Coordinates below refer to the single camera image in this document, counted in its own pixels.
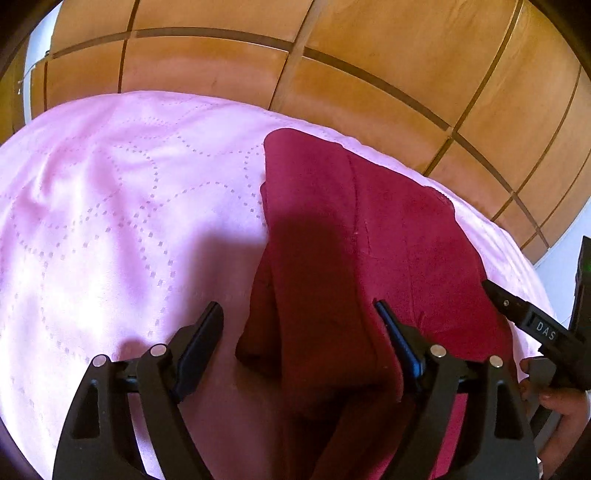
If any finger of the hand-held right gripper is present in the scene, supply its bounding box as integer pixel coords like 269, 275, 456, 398
482, 280, 533, 325

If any wooden panelled wardrobe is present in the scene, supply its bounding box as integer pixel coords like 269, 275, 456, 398
9, 0, 591, 266

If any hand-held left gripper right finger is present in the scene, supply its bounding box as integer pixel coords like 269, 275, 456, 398
373, 300, 540, 480

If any person's right hand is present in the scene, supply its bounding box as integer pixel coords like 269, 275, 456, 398
519, 357, 591, 462

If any pink quilted bedspread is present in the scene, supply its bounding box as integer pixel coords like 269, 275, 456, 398
0, 91, 561, 480

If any dark red fleece garment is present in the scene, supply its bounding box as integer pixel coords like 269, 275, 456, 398
235, 128, 515, 480

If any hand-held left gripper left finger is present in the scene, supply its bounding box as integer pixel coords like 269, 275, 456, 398
52, 301, 225, 480

